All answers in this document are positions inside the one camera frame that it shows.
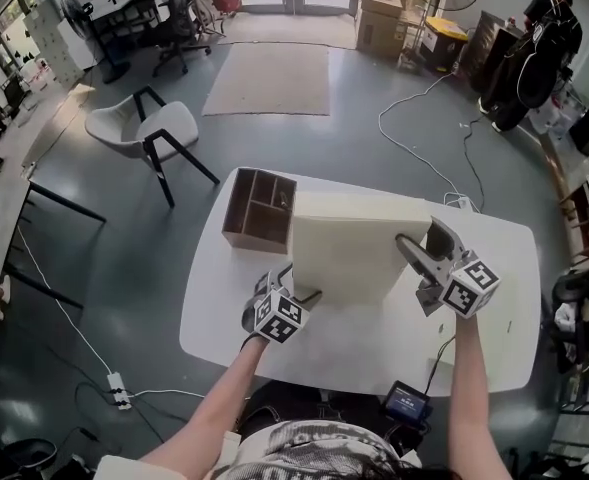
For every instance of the black bin yellow lid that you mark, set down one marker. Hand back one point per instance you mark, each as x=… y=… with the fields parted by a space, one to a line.
x=439 y=48

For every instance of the beige floor mat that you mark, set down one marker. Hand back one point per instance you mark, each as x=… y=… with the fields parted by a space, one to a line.
x=269 y=78

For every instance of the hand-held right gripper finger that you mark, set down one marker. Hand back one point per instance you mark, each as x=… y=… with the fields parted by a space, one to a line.
x=446 y=243
x=419 y=258

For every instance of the person's patterned shirt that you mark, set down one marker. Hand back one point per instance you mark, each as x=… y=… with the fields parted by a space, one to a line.
x=314 y=448

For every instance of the white locker cabinet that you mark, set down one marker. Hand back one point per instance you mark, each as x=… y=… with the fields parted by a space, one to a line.
x=54 y=43

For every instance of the white power strip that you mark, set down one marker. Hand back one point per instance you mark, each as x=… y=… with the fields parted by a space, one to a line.
x=116 y=388

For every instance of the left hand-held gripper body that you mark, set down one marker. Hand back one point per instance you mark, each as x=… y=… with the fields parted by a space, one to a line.
x=279 y=318

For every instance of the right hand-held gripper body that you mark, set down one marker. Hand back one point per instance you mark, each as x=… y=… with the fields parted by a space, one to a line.
x=469 y=288

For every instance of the cream box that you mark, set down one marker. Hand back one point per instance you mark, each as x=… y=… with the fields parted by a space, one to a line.
x=504 y=318
x=344 y=258

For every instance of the white chair black legs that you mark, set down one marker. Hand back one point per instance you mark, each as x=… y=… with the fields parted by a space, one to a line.
x=169 y=123

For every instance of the person's black trousers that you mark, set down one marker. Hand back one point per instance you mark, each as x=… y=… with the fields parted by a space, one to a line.
x=284 y=403

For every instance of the person's left forearm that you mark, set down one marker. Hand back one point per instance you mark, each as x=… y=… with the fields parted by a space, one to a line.
x=214 y=403

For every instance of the small black screen device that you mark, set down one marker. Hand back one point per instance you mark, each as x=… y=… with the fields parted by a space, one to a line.
x=405 y=402

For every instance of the tall cardboard box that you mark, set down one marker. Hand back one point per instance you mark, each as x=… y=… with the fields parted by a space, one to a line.
x=374 y=33

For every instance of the black office chair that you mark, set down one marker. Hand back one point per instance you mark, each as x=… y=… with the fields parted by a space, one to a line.
x=179 y=13
x=574 y=293

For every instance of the brown wooden compartment organizer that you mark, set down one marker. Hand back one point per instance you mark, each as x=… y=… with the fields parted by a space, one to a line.
x=254 y=243

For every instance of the dark wooden cabinet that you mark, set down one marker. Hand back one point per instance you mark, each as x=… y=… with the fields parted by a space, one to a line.
x=494 y=53

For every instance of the person's right forearm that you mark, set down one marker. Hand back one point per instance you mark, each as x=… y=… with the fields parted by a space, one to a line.
x=469 y=393

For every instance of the white power adapter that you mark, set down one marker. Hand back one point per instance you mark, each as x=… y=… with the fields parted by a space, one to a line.
x=459 y=202

